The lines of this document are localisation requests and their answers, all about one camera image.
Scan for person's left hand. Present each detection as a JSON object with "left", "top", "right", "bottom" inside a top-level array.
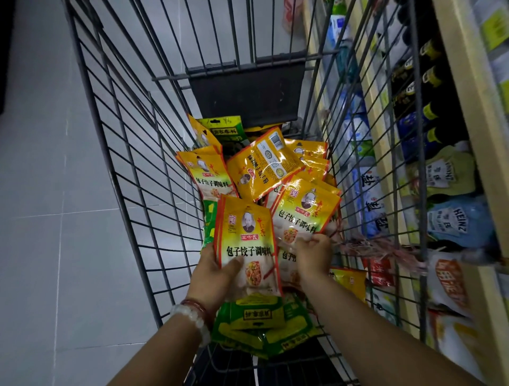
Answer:
[{"left": 185, "top": 242, "right": 246, "bottom": 317}]

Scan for person's right hand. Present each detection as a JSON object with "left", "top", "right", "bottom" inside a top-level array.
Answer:
[{"left": 290, "top": 232, "right": 335, "bottom": 289}]

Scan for pile of seasoning packets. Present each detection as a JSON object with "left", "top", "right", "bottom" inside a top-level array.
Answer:
[{"left": 175, "top": 113, "right": 368, "bottom": 359}]

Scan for grey wire shopping cart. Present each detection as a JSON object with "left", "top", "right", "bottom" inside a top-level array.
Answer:
[{"left": 64, "top": 0, "right": 482, "bottom": 386}]

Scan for wooden store shelving with goods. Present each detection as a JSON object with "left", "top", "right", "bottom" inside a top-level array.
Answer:
[{"left": 302, "top": 0, "right": 509, "bottom": 386}]

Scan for person's right forearm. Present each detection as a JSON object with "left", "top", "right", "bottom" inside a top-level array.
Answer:
[{"left": 301, "top": 274, "right": 488, "bottom": 386}]

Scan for person's left forearm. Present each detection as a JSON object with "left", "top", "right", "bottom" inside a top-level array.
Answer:
[{"left": 107, "top": 314, "right": 209, "bottom": 386}]

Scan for black plastic cart flap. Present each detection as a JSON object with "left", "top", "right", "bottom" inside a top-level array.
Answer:
[{"left": 188, "top": 54, "right": 308, "bottom": 128}]

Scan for row of blue packets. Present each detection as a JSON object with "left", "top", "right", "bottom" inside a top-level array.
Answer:
[{"left": 324, "top": 0, "right": 391, "bottom": 240}]

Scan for rows of assorted seasoning packets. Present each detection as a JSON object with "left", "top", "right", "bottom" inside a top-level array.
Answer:
[{"left": 362, "top": 247, "right": 509, "bottom": 383}]

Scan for blue white pouch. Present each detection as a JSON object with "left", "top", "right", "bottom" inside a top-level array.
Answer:
[{"left": 425, "top": 195, "right": 499, "bottom": 251}]

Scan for pale green pouch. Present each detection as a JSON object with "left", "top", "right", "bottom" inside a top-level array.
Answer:
[{"left": 409, "top": 143, "right": 478, "bottom": 200}]

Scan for row of small dark bottles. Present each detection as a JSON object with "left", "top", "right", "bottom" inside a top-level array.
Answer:
[{"left": 388, "top": 4, "right": 472, "bottom": 164}]

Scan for row of yellow price tags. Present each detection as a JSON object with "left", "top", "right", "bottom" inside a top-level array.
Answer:
[{"left": 473, "top": 0, "right": 509, "bottom": 120}]

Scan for black display base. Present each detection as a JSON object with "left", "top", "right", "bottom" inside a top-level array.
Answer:
[{"left": 0, "top": 0, "right": 17, "bottom": 114}]

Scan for dark red bracelet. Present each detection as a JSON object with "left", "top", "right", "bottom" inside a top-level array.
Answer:
[{"left": 181, "top": 296, "right": 217, "bottom": 326}]

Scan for white bead bracelet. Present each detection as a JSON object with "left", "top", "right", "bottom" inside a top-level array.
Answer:
[{"left": 169, "top": 302, "right": 212, "bottom": 348}]

